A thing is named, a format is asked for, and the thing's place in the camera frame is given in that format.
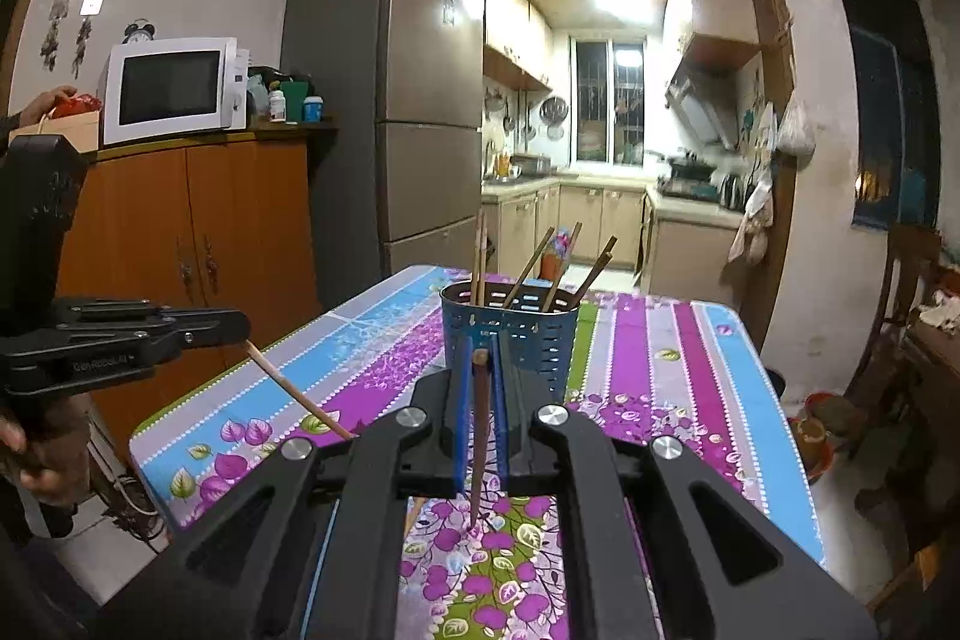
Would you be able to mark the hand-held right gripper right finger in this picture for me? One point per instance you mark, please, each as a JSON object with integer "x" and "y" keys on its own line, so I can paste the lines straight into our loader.
{"x": 501, "y": 422}

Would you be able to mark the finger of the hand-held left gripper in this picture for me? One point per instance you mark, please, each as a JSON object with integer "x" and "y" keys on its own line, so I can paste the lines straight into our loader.
{"x": 150, "y": 340}
{"x": 150, "y": 312}

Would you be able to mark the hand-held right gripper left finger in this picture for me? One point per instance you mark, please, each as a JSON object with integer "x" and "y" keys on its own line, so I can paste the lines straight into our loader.
{"x": 465, "y": 422}

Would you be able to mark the blue perforated utensil holder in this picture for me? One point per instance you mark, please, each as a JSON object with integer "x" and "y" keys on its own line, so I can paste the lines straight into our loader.
{"x": 540, "y": 340}

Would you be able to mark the person's left hand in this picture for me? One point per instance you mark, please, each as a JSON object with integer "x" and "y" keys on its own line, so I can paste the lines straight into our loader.
{"x": 56, "y": 452}

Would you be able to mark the cardboard box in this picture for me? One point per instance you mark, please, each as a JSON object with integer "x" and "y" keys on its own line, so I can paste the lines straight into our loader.
{"x": 71, "y": 132}

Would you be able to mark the red packet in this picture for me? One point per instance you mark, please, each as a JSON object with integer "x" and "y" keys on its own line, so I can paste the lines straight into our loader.
{"x": 81, "y": 104}

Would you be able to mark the orange wooden cabinet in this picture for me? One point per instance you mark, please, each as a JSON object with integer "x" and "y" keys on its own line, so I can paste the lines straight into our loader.
{"x": 225, "y": 220}

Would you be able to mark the hanging dream catcher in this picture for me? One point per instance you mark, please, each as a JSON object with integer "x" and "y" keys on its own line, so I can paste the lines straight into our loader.
{"x": 52, "y": 36}
{"x": 82, "y": 48}

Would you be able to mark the floral striped tablecloth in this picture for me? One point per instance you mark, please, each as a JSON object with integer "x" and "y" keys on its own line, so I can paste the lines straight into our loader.
{"x": 675, "y": 400}

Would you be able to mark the white microwave oven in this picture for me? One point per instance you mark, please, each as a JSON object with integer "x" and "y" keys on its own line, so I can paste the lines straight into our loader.
{"x": 172, "y": 89}

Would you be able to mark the black alarm clock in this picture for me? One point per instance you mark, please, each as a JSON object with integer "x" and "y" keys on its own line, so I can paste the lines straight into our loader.
{"x": 139, "y": 31}

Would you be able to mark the kitchen base cabinets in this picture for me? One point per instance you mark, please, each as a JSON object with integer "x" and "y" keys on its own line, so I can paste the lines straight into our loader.
{"x": 592, "y": 220}

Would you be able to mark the white medicine bottle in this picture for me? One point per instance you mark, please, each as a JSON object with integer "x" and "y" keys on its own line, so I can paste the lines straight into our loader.
{"x": 277, "y": 108}

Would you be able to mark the blue and white jar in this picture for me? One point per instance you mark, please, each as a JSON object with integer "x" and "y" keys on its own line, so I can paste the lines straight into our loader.
{"x": 313, "y": 110}

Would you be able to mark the green plastic container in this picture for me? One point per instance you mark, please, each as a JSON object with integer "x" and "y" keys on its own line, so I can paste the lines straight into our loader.
{"x": 296, "y": 96}

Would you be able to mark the gas stove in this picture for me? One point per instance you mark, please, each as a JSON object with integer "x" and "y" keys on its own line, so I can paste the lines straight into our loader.
{"x": 686, "y": 188}

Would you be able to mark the hanging steel colander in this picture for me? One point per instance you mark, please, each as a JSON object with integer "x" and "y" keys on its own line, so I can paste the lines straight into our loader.
{"x": 553, "y": 117}

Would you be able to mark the hanging pale cloth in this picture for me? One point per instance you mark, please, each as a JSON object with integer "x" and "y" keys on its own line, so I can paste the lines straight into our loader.
{"x": 750, "y": 227}

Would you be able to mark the black wok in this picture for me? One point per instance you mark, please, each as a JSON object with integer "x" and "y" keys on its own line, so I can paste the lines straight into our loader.
{"x": 690, "y": 168}

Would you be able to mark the steel kettle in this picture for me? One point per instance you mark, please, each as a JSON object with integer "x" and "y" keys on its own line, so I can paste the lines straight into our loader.
{"x": 731, "y": 190}

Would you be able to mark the kitchen window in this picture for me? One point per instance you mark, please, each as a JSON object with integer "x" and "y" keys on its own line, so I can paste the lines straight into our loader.
{"x": 607, "y": 100}

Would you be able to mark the grey refrigerator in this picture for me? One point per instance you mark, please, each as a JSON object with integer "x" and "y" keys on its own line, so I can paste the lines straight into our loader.
{"x": 420, "y": 85}

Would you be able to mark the steel range hood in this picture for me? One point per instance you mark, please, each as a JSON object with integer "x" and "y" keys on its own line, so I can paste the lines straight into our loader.
{"x": 701, "y": 108}

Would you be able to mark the white plastic bag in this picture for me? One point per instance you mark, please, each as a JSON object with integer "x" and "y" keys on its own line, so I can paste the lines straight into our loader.
{"x": 795, "y": 130}

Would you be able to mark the cluttered wooden side table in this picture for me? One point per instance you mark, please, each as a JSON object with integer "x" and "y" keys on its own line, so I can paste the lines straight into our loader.
{"x": 930, "y": 385}

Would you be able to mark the dark wooden chair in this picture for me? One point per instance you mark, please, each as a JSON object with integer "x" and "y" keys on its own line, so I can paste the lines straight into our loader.
{"x": 911, "y": 250}

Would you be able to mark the cabinet above range hood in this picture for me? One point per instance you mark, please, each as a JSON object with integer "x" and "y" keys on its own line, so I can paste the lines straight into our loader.
{"x": 720, "y": 18}

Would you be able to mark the dark night window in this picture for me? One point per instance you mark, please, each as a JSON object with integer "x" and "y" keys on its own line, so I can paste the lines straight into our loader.
{"x": 877, "y": 108}

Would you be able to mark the kitchen wall cabinets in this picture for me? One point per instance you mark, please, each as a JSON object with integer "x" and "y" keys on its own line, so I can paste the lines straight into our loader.
{"x": 514, "y": 25}

